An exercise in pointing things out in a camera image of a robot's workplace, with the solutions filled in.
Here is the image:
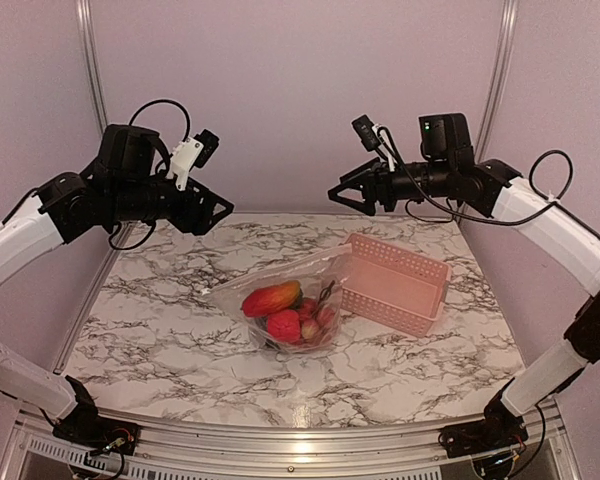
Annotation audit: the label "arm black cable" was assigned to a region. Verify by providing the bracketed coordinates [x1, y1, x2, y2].
[107, 98, 191, 251]
[377, 124, 576, 226]

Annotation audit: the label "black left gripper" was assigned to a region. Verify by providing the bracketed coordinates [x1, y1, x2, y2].
[108, 169, 233, 234]

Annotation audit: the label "aluminium front table rail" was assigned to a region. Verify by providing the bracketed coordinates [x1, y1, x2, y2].
[0, 402, 583, 479]

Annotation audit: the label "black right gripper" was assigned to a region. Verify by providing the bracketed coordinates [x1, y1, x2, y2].
[329, 156, 455, 216]

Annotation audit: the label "right aluminium corner post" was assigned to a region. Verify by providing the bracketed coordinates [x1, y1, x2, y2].
[475, 0, 519, 162]

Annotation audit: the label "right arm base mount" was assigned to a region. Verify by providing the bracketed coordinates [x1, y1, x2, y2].
[438, 419, 529, 458]

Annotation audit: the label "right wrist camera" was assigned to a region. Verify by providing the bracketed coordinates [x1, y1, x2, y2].
[351, 115, 397, 172]

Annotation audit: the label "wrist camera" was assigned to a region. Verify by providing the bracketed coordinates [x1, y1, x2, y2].
[351, 115, 397, 172]
[166, 129, 220, 191]

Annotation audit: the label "clear zip top bag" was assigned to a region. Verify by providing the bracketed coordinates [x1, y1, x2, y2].
[208, 244, 353, 354]

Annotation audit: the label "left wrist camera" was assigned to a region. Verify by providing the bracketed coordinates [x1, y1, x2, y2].
[166, 129, 220, 191]

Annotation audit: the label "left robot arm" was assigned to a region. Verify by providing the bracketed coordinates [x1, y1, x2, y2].
[0, 124, 234, 445]

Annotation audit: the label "left aluminium corner post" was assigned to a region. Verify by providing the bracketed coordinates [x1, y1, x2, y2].
[75, 0, 108, 133]

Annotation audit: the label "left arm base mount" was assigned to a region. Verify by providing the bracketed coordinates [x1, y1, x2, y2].
[53, 417, 140, 456]

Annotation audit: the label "bunch of red lychees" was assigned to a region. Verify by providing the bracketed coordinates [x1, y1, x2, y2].
[298, 298, 335, 346]

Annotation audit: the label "pink plastic basket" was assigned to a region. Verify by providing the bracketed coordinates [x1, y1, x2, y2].
[342, 233, 452, 338]

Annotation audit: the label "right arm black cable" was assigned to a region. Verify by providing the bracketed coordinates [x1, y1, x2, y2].
[377, 124, 576, 226]

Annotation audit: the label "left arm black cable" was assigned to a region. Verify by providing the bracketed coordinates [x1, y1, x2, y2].
[107, 98, 191, 251]

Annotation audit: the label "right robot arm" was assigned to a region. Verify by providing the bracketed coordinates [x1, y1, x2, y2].
[328, 113, 600, 448]

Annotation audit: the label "orange carrot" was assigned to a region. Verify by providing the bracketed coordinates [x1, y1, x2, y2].
[241, 280, 301, 318]

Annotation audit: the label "red strawberry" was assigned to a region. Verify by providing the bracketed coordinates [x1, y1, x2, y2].
[266, 309, 301, 344]

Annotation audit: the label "aluminium corner post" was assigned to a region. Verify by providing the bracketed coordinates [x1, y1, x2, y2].
[475, 0, 519, 162]
[75, 0, 108, 133]

